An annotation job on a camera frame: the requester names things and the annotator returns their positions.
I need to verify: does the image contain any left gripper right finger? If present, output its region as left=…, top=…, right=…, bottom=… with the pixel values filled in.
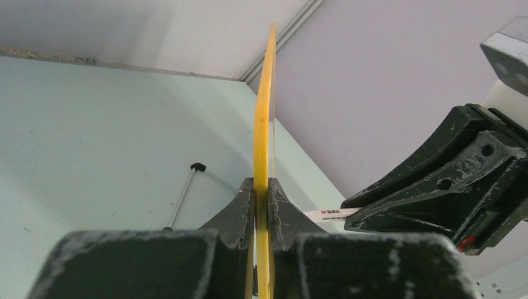
left=267, top=178, right=481, bottom=298

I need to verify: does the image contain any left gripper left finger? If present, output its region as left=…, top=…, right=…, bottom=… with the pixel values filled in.
left=29, top=178, right=255, bottom=298

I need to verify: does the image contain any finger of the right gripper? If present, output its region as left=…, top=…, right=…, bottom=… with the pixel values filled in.
left=344, top=131, right=527, bottom=255
left=341, top=103, right=527, bottom=208

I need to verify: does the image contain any red marker pen body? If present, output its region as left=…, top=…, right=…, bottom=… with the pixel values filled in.
left=304, top=208, right=360, bottom=223

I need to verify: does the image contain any whiteboard rear support rod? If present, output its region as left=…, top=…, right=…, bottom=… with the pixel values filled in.
left=162, top=162, right=207, bottom=232

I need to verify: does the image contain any yellow-framed whiteboard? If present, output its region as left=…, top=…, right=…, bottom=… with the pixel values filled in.
left=253, top=23, right=276, bottom=298

